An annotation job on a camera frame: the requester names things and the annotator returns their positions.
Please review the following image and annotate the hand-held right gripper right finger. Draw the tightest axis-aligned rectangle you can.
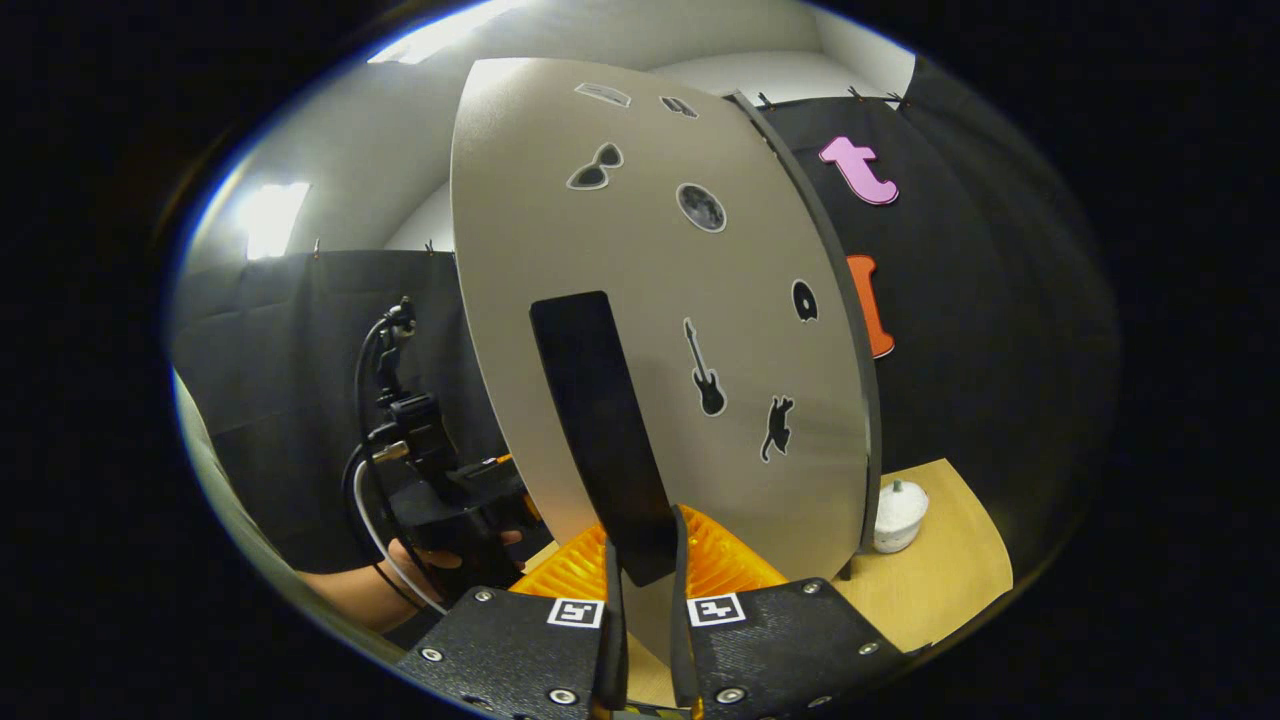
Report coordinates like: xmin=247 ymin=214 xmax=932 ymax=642
xmin=667 ymin=503 xmax=908 ymax=720

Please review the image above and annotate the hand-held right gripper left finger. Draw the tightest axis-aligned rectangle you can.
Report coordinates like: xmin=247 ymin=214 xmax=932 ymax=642
xmin=398 ymin=520 xmax=631 ymax=720

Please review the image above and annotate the black cabinet door handle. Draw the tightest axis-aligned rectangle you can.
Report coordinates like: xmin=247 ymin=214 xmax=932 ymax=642
xmin=530 ymin=290 xmax=681 ymax=588

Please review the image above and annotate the beige cabinet door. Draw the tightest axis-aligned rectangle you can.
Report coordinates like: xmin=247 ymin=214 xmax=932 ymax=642
xmin=450 ymin=57 xmax=883 ymax=666

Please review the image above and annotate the dark grey cabinet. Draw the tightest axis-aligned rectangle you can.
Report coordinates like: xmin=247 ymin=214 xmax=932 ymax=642
xmin=725 ymin=90 xmax=884 ymax=581

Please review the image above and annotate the white pumpkin ornament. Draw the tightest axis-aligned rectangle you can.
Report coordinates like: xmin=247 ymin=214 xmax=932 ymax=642
xmin=873 ymin=479 xmax=930 ymax=554

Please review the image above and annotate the long ceiling light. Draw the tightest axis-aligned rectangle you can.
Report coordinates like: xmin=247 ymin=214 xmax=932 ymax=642
xmin=240 ymin=180 xmax=311 ymax=261

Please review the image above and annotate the black backdrop cloth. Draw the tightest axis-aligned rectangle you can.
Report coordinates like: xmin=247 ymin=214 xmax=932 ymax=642
xmin=170 ymin=55 xmax=1121 ymax=601

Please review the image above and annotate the black cable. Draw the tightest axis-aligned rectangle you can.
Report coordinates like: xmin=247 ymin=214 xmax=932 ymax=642
xmin=345 ymin=310 xmax=421 ymax=611

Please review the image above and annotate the white cable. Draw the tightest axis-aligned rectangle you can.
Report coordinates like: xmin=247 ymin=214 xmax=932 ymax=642
xmin=355 ymin=460 xmax=448 ymax=614

